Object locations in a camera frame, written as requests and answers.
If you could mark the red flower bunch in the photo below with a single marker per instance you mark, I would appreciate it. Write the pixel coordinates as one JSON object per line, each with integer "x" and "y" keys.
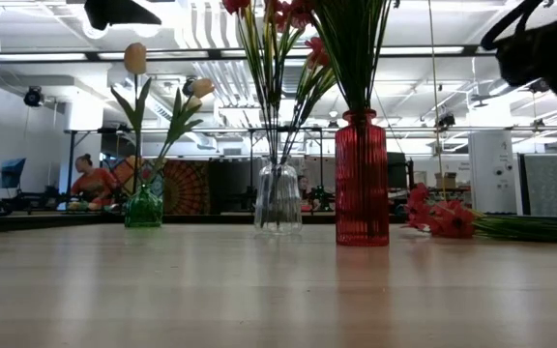
{"x": 266, "y": 72}
{"x": 317, "y": 54}
{"x": 445, "y": 220}

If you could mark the red ribbed glass vase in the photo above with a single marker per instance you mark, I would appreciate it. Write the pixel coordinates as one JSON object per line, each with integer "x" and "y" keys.
{"x": 361, "y": 193}

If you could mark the black background robot arm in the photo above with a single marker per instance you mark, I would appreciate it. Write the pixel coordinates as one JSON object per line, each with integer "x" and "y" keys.
{"x": 32, "y": 198}
{"x": 319, "y": 198}

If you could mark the green glass vase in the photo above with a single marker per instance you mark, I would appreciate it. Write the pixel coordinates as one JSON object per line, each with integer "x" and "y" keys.
{"x": 144, "y": 210}

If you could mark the clear ribbed glass vase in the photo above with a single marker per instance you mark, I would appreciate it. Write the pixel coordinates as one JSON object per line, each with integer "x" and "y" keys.
{"x": 278, "y": 212}

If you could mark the black ceiling spotlight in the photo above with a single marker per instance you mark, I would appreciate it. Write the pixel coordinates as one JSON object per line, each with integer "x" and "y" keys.
{"x": 187, "y": 87}
{"x": 33, "y": 96}
{"x": 447, "y": 121}
{"x": 539, "y": 86}

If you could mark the white air purifier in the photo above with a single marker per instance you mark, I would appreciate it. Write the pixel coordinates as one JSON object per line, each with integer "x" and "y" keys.
{"x": 493, "y": 164}

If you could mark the grey partition panel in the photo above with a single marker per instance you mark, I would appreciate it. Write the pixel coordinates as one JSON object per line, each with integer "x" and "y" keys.
{"x": 544, "y": 183}

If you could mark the cardboard box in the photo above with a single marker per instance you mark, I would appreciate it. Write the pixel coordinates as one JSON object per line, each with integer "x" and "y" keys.
{"x": 448, "y": 180}

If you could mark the person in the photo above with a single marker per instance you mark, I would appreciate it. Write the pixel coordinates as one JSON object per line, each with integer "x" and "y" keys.
{"x": 303, "y": 186}
{"x": 94, "y": 183}

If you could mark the black desk monitor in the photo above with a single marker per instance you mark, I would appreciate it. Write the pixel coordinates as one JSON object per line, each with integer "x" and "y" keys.
{"x": 397, "y": 169}

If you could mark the orange mandala tapestry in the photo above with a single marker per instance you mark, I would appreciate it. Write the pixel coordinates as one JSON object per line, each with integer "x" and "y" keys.
{"x": 189, "y": 188}

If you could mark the blue lit monitor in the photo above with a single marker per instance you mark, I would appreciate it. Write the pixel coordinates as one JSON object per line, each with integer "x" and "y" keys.
{"x": 11, "y": 171}

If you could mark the black partition panel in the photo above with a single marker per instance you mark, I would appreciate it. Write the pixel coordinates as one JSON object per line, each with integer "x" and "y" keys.
{"x": 230, "y": 186}

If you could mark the silver ceiling duct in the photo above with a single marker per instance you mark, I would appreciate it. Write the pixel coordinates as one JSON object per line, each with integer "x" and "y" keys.
{"x": 302, "y": 82}

